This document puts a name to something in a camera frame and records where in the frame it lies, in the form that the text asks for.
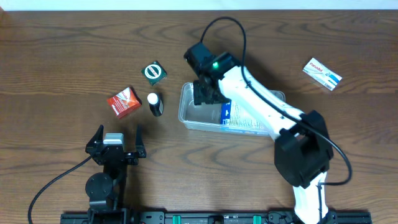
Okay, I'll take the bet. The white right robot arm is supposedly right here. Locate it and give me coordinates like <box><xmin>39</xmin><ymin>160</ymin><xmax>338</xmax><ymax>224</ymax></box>
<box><xmin>184</xmin><ymin>51</ymin><xmax>333</xmax><ymax>223</ymax></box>

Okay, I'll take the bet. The clear plastic container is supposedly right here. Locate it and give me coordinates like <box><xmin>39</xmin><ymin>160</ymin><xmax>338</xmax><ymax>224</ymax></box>
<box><xmin>178</xmin><ymin>82</ymin><xmax>268</xmax><ymax>136</ymax></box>

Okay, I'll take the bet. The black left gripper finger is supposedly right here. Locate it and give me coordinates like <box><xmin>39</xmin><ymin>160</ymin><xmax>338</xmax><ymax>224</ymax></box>
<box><xmin>86</xmin><ymin>124</ymin><xmax>104</xmax><ymax>149</ymax></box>
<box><xmin>135</xmin><ymin>125</ymin><xmax>144</xmax><ymax>152</ymax></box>

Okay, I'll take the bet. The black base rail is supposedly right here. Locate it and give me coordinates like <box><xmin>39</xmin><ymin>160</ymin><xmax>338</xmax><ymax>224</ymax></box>
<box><xmin>60</xmin><ymin>208</ymin><xmax>373</xmax><ymax>224</ymax></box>

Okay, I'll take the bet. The dark syrup bottle white cap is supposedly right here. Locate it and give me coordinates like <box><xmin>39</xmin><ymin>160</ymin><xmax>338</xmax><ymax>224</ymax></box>
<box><xmin>147</xmin><ymin>93</ymin><xmax>164</xmax><ymax>117</ymax></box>

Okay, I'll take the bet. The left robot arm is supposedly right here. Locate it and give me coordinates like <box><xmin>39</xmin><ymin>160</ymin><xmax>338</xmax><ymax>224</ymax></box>
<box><xmin>85</xmin><ymin>125</ymin><xmax>147</xmax><ymax>223</ymax></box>

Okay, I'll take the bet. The blue KoolFever box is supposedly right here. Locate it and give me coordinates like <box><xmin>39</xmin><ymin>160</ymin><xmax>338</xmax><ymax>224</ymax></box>
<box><xmin>220</xmin><ymin>101</ymin><xmax>267</xmax><ymax>134</ymax></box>

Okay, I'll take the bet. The white Panadol box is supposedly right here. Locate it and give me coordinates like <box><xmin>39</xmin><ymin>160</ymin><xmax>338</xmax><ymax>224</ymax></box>
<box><xmin>303</xmin><ymin>58</ymin><xmax>342</xmax><ymax>91</ymax></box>

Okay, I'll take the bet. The red Panadol ActiFast box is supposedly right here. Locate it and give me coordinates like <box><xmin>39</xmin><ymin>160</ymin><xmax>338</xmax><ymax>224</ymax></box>
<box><xmin>107</xmin><ymin>87</ymin><xmax>142</xmax><ymax>119</ymax></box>

